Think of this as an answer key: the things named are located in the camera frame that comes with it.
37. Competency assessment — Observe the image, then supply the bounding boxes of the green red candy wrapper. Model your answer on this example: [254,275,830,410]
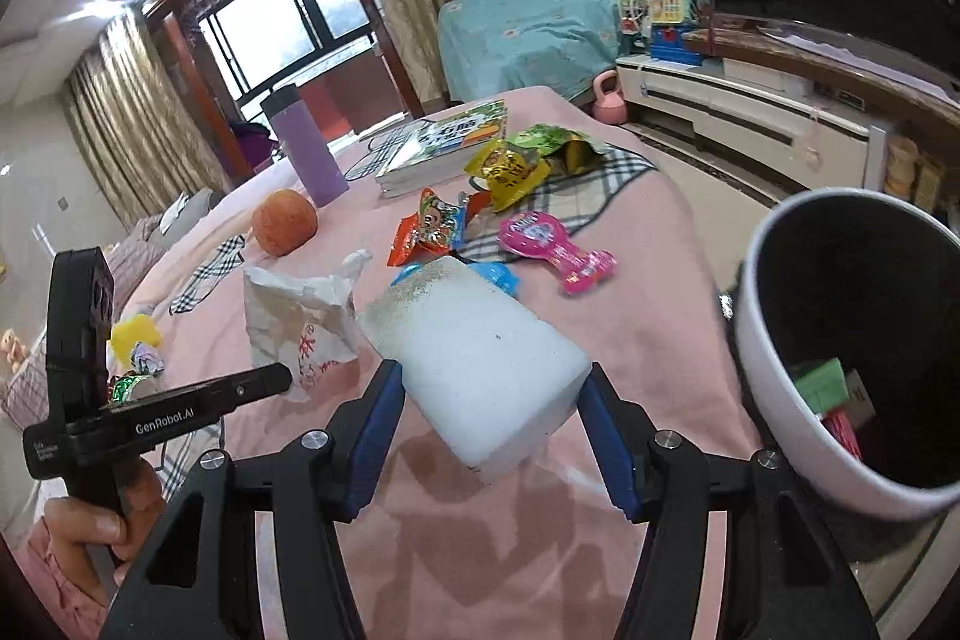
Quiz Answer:
[107,372,155,405]

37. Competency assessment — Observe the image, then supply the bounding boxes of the ceiling spotlight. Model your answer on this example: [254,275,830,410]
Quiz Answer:
[75,0,140,22]

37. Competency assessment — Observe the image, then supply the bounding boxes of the orange ball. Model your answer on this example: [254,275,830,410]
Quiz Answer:
[251,188,318,257]

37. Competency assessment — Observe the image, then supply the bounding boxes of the white round trash bin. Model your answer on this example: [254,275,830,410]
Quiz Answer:
[731,188,960,522]

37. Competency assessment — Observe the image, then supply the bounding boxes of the teal furniture cover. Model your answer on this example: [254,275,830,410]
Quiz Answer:
[437,0,623,105]

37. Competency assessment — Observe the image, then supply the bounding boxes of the green picture book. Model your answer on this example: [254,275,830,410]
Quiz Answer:
[358,100,509,200]

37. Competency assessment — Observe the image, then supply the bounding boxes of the pink kettlebell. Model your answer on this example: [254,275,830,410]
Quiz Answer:
[591,70,627,125]

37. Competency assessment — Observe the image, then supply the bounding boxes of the purple bottle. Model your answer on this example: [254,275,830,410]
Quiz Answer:
[260,83,351,208]

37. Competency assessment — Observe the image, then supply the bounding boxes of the white flat box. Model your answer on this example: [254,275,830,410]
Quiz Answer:
[720,59,815,94]

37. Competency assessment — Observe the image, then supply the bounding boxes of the white foam block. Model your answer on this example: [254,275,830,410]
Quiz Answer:
[356,256,593,487]

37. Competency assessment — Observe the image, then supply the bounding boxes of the silver crumpled wrapper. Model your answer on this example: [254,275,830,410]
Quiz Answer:
[129,342,167,378]

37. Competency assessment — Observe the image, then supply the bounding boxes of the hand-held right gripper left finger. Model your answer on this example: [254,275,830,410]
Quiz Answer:
[97,359,407,640]

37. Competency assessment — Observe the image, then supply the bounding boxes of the white plastic bag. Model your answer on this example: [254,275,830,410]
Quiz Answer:
[242,248,374,405]

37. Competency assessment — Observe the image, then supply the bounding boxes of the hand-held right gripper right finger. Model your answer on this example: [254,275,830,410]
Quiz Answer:
[576,361,871,640]

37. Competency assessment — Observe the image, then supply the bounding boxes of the green small box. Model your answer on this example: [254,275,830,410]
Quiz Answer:
[787,357,852,416]

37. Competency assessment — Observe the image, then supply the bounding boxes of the brown framed balcony window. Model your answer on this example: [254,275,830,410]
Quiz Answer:
[146,0,421,176]

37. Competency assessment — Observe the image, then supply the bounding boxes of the light blue packet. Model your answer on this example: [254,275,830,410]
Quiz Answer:
[394,260,522,298]

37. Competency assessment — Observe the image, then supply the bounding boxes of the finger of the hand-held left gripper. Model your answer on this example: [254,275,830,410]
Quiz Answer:
[214,362,295,416]

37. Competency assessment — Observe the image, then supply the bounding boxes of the pink candy packet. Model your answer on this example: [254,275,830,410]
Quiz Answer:
[499,212,618,296]

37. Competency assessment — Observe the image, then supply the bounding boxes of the orange snack packet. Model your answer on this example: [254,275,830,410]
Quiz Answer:
[386,188,488,266]

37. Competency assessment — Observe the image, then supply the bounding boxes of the grey pillow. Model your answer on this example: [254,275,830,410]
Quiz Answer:
[154,190,226,236]

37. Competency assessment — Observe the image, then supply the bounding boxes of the yellow snack packet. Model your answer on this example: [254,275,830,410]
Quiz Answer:
[463,137,552,214]

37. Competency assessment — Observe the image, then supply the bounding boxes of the person's left hand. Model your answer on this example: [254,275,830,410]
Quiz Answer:
[41,460,167,603]

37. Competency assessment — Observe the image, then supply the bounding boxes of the large red snack packet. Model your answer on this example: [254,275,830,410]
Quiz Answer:
[821,411,863,461]

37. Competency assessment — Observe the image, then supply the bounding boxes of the toy cash register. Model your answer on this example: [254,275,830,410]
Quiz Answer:
[616,0,710,64]

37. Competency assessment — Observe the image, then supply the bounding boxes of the yellow foam toy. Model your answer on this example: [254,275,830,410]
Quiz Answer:
[109,310,164,371]

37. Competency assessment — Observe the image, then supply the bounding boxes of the purple garment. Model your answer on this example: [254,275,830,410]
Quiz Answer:
[229,119,282,176]

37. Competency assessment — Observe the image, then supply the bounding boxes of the white TV cabinet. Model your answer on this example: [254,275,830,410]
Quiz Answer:
[615,25,960,221]

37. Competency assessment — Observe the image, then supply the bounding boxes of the stack of yellow tubs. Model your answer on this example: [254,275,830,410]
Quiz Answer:
[883,136,920,195]

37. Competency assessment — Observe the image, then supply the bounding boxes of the wooden abacus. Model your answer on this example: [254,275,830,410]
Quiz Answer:
[916,156,946,214]

